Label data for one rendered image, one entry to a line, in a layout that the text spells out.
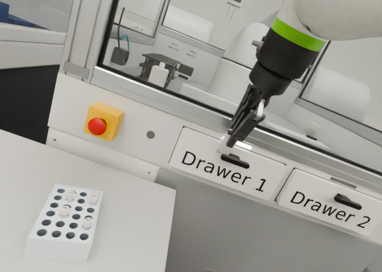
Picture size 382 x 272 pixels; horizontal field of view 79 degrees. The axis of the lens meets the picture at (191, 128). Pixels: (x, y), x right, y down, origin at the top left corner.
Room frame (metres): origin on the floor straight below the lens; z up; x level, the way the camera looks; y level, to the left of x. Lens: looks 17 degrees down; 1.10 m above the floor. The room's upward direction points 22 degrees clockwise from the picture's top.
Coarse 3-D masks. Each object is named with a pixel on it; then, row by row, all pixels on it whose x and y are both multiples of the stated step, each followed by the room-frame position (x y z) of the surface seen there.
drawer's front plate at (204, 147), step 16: (176, 144) 0.54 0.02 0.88; (192, 144) 0.54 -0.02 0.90; (208, 144) 0.55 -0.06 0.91; (176, 160) 0.54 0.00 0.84; (192, 160) 0.54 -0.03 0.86; (208, 160) 0.55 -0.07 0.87; (256, 160) 0.56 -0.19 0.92; (272, 160) 0.57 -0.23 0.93; (208, 176) 0.55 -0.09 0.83; (256, 176) 0.56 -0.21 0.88; (272, 176) 0.57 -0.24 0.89; (256, 192) 0.56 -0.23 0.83; (272, 192) 0.57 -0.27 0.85
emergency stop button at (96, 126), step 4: (92, 120) 0.47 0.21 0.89; (96, 120) 0.47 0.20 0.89; (100, 120) 0.47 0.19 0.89; (88, 124) 0.47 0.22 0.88; (92, 124) 0.47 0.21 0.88; (96, 124) 0.47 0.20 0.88; (100, 124) 0.47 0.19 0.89; (104, 124) 0.47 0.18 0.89; (88, 128) 0.47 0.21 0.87; (92, 128) 0.47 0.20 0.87; (96, 128) 0.47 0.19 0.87; (100, 128) 0.47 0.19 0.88; (104, 128) 0.47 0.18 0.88; (92, 132) 0.47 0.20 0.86; (96, 132) 0.47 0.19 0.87; (100, 132) 0.47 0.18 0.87
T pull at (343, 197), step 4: (336, 196) 0.55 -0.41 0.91; (340, 196) 0.57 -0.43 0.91; (344, 196) 0.57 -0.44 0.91; (336, 200) 0.55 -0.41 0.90; (340, 200) 0.55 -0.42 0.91; (344, 200) 0.55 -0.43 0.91; (348, 200) 0.55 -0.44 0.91; (344, 204) 0.55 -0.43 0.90; (348, 204) 0.55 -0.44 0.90; (352, 204) 0.55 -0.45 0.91; (356, 204) 0.55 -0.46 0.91; (356, 208) 0.55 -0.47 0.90; (360, 208) 0.55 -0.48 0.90
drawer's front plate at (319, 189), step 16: (304, 176) 0.57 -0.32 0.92; (288, 192) 0.57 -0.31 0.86; (304, 192) 0.58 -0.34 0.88; (320, 192) 0.58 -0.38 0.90; (336, 192) 0.58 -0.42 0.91; (352, 192) 0.59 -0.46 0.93; (304, 208) 0.58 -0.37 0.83; (320, 208) 0.58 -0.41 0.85; (352, 208) 0.59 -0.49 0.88; (368, 208) 0.59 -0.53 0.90; (336, 224) 0.59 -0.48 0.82; (352, 224) 0.59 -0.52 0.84; (368, 224) 0.60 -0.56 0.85
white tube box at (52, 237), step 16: (64, 192) 0.34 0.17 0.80; (80, 192) 0.36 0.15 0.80; (48, 208) 0.29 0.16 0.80; (80, 208) 0.32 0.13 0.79; (96, 208) 0.33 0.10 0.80; (48, 224) 0.28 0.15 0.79; (64, 224) 0.28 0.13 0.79; (80, 224) 0.29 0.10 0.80; (32, 240) 0.24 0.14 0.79; (48, 240) 0.24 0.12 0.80; (64, 240) 0.25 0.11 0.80; (80, 240) 0.26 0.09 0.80; (32, 256) 0.24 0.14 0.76; (48, 256) 0.24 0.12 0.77; (64, 256) 0.25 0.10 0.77; (80, 256) 0.26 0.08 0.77
